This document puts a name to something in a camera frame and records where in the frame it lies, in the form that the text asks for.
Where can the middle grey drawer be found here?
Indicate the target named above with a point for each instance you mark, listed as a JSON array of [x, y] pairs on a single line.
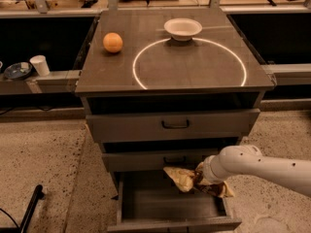
[[154, 159]]

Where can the white paper cup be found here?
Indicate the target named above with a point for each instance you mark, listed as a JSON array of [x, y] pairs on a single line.
[[40, 64]]

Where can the bottom grey open drawer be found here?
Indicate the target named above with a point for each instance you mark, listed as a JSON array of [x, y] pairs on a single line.
[[149, 202]]

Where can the dark blue plate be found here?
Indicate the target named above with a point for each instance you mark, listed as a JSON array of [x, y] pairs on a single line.
[[18, 71]]

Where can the orange fruit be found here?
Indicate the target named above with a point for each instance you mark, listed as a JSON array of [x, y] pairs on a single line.
[[112, 42]]

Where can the brown and yellow chip bag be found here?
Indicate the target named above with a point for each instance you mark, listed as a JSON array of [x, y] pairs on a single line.
[[186, 179]]

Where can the black metal leg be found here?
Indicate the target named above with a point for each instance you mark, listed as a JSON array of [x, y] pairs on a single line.
[[37, 195]]

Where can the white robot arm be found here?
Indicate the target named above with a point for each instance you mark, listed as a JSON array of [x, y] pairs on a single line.
[[293, 174]]

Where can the grey drawer cabinet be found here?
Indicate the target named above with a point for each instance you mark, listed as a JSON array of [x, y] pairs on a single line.
[[153, 73]]

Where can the top grey drawer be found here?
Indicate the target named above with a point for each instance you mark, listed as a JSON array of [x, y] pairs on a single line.
[[171, 126]]

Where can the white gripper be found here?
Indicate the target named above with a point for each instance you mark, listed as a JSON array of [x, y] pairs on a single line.
[[209, 171]]

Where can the white paper bowl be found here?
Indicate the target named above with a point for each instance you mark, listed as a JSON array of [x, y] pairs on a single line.
[[182, 29]]

